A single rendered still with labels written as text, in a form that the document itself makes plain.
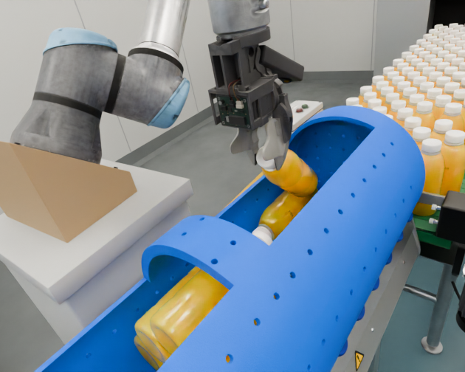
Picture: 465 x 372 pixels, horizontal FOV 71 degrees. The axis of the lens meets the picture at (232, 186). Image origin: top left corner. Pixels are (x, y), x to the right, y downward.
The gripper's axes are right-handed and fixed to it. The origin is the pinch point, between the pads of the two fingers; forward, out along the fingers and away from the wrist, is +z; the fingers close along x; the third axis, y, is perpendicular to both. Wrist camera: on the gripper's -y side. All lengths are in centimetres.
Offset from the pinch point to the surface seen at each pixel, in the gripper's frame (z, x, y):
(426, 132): 13.1, 15.4, -44.3
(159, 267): 8.7, -6.4, 22.2
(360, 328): 29.6, 17.6, 2.9
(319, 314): 5.8, 18.3, 18.9
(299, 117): 12.6, -19.0, -43.8
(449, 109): 14, 17, -62
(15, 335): 123, -159, 47
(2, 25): -26, -270, -62
